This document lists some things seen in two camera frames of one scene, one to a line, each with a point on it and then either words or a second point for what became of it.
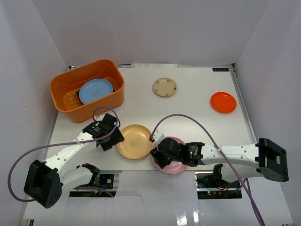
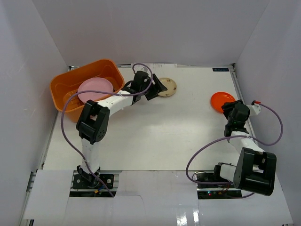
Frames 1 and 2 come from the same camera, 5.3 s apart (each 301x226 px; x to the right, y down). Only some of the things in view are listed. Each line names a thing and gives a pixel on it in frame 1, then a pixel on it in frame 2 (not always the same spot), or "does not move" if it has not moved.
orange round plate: (223, 102) does not move
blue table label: (220, 69) does not move
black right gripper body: (180, 159) to (227, 109)
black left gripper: (112, 140) to (152, 87)
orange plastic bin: (63, 87) does not move
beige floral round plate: (164, 86) does not move
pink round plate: (175, 166) to (94, 84)
